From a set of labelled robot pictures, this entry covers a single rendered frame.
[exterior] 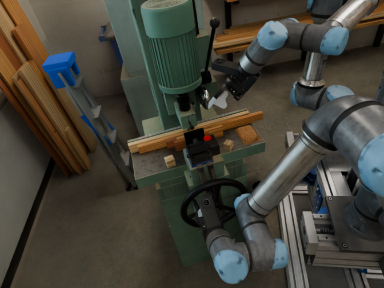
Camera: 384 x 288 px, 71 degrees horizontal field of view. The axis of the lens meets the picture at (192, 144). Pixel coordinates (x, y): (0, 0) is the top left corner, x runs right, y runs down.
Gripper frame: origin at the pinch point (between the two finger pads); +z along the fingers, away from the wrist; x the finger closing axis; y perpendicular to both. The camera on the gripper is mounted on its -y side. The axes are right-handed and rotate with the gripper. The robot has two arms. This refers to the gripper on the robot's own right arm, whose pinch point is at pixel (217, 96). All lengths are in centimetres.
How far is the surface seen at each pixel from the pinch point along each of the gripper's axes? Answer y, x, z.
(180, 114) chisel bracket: -7.7, -4.7, 17.5
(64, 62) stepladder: -84, -1, 61
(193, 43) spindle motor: -18.2, 0.2, -11.5
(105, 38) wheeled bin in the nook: -127, 79, 120
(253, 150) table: 27.0, 7.7, 17.7
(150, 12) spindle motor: -32.3, -9.4, -17.3
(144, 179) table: -0.2, -30.9, 34.3
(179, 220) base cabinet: 26, -24, 61
